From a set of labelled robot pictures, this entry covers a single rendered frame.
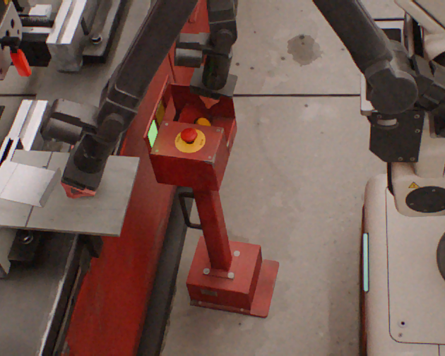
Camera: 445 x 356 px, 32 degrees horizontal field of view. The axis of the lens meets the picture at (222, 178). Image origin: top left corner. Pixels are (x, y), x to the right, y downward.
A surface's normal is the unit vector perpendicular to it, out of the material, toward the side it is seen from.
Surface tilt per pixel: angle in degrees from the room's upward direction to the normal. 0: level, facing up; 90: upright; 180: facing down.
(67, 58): 90
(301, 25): 0
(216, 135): 0
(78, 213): 0
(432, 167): 90
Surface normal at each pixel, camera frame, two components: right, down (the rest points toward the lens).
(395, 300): -0.11, -0.58
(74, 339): 0.98, 0.09
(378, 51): -0.08, 0.54
